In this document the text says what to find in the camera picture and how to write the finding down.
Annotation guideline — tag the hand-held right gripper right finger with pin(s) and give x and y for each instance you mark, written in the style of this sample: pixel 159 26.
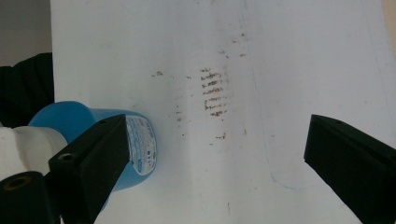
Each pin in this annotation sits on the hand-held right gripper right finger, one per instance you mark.
pixel 351 161

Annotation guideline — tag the blue bottle with white cap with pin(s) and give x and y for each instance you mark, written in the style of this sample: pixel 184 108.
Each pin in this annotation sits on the blue bottle with white cap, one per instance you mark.
pixel 71 116

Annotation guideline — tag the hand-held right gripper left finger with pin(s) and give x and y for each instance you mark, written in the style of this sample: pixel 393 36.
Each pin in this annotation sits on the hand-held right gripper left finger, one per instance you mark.
pixel 93 161

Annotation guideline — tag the dark cloth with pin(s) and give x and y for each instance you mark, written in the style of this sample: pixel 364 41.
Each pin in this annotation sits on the dark cloth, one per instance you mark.
pixel 26 90

